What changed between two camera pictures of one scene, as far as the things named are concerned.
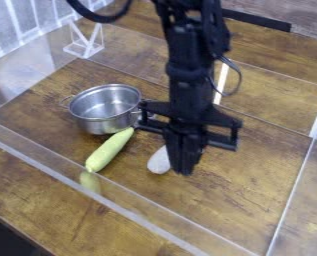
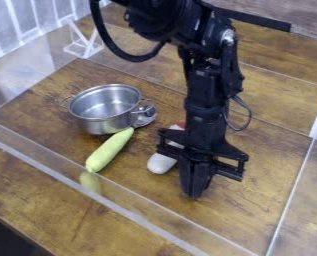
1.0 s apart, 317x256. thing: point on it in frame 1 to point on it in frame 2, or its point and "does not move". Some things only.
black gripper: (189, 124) to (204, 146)
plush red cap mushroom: (160, 161) does not move
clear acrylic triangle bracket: (84, 46) does not move
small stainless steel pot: (106, 108) does not move
